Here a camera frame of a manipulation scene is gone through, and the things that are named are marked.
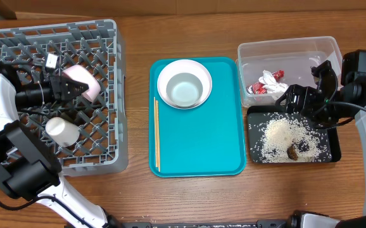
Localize pink bowl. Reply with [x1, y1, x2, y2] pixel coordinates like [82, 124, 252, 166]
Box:
[63, 65, 101, 103]

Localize white rice grains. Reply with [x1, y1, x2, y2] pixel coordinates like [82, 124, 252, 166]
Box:
[249, 112, 332, 163]

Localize white paper cup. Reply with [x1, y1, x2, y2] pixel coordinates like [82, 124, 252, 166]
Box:
[45, 117, 80, 147]

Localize white tissue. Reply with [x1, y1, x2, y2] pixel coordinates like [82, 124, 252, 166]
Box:
[258, 70, 289, 94]

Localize brown food scrap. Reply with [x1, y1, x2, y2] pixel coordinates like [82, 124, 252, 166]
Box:
[287, 145, 298, 161]

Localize red snack wrapper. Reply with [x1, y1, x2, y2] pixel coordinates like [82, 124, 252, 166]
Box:
[247, 81, 268, 94]

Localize grey bowl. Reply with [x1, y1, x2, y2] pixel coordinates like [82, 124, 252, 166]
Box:
[167, 73, 203, 108]

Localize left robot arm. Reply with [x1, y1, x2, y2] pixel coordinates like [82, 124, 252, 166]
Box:
[0, 61, 122, 227]

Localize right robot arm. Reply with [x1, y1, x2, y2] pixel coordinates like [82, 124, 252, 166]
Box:
[275, 50, 366, 228]

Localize grey dishwasher rack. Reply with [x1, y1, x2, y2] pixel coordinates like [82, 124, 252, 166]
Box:
[0, 19, 128, 177]

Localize black plastic tray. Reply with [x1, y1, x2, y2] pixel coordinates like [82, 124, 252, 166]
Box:
[246, 104, 342, 164]

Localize clear plastic bin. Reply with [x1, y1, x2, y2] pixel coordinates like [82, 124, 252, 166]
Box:
[237, 36, 342, 108]

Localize white round plate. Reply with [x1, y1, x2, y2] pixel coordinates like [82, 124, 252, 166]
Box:
[157, 59, 213, 109]

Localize teal plastic tray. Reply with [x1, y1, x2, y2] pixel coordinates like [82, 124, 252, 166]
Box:
[148, 57, 246, 178]

